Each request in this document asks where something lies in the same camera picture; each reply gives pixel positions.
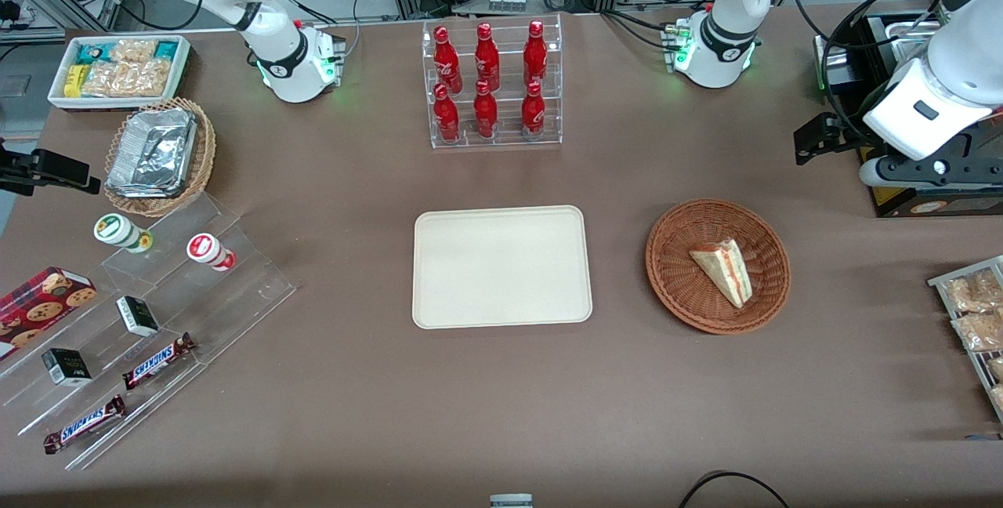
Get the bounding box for triangular sandwich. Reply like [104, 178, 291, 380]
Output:
[689, 238, 754, 310]

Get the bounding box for light wicker basket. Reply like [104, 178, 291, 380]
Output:
[104, 97, 217, 218]

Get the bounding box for tray of packaged snacks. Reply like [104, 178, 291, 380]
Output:
[928, 256, 1003, 424]

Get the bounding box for brown wicker basket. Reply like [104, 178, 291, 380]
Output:
[645, 198, 791, 336]

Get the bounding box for bagged fried snack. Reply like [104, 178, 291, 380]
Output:
[951, 310, 1003, 353]
[943, 268, 1003, 314]

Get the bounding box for red cola bottle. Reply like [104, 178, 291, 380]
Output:
[523, 20, 548, 88]
[433, 84, 461, 142]
[521, 81, 546, 137]
[433, 25, 463, 95]
[473, 80, 498, 139]
[474, 23, 501, 92]

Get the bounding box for red cookie box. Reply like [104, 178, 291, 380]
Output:
[0, 267, 99, 361]

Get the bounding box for green lid cup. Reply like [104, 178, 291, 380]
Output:
[93, 213, 154, 254]

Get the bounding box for small black box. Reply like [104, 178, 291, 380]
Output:
[42, 348, 93, 388]
[116, 296, 161, 338]

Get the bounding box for black floor cable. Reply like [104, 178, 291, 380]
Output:
[678, 470, 792, 508]

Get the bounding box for black hot food case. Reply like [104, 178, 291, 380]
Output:
[815, 10, 1003, 219]

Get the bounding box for snickers bar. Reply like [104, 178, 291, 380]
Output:
[43, 395, 127, 455]
[121, 333, 197, 391]

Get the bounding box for clear acrylic bottle rack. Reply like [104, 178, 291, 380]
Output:
[422, 14, 563, 150]

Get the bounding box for clear cracker bag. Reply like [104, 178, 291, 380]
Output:
[83, 60, 173, 98]
[110, 39, 158, 63]

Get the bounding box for white plastic snack bin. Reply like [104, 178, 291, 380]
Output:
[47, 34, 191, 113]

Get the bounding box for steel food pan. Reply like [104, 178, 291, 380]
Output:
[884, 18, 941, 50]

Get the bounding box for stacked aluminium foil trays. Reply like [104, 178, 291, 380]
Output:
[107, 107, 197, 200]

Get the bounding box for clear acrylic stepped shelf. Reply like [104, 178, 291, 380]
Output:
[0, 193, 297, 471]

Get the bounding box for red lid cup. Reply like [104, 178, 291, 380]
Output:
[186, 233, 237, 272]

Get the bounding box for cream plastic tray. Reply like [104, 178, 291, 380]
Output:
[412, 205, 594, 330]

